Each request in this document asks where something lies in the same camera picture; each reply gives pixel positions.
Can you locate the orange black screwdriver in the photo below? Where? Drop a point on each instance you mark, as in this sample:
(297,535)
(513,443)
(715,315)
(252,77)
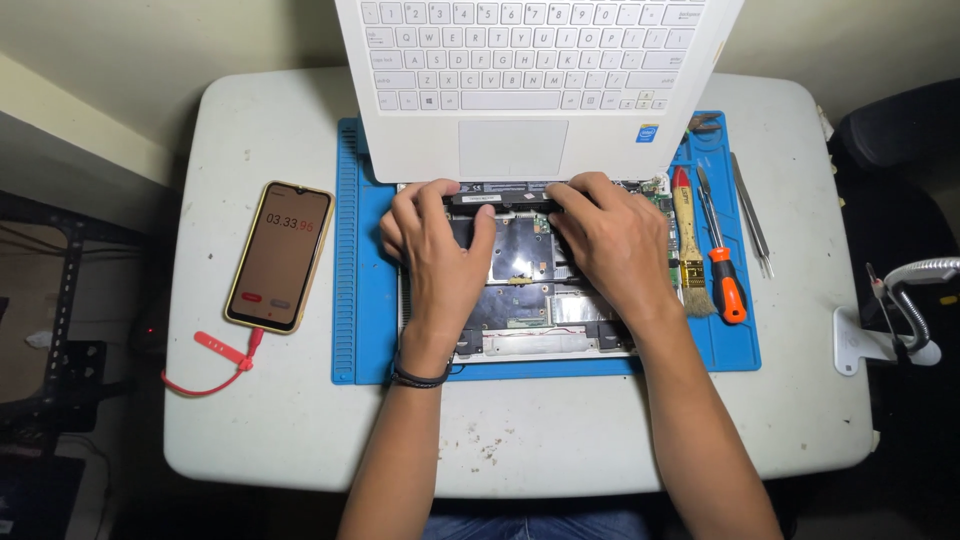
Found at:
(720,255)

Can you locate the open laptop base with motherboard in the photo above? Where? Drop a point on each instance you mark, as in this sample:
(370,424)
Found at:
(529,300)

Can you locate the small red black tool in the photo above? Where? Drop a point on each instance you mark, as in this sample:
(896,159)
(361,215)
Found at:
(885,311)

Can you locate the metal tweezers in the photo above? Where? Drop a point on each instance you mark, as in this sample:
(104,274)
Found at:
(752,217)

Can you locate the smartphone in yellow case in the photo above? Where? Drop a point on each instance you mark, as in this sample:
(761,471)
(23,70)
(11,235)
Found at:
(280,256)

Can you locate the person's right hand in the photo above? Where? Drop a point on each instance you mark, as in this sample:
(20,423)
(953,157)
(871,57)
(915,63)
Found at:
(611,247)

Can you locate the black metal shelf rack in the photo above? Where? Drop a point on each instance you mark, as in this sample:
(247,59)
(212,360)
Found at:
(56,315)

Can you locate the black office chair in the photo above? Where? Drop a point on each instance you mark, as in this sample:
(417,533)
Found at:
(896,195)

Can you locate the blue silicone repair mat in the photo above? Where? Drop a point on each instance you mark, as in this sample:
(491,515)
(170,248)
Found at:
(360,300)

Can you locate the black laptop battery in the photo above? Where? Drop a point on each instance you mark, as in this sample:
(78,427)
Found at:
(504,199)

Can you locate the person's blue jeans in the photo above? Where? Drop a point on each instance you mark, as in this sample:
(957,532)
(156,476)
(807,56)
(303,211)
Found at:
(536,525)

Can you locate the white gooseneck lamp stand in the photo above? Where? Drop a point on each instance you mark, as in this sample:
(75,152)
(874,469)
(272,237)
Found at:
(892,315)

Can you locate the white laptop keyboard cover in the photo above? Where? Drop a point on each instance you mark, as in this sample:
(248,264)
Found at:
(536,79)

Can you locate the person's left hand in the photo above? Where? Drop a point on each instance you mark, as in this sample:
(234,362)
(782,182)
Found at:
(442,262)

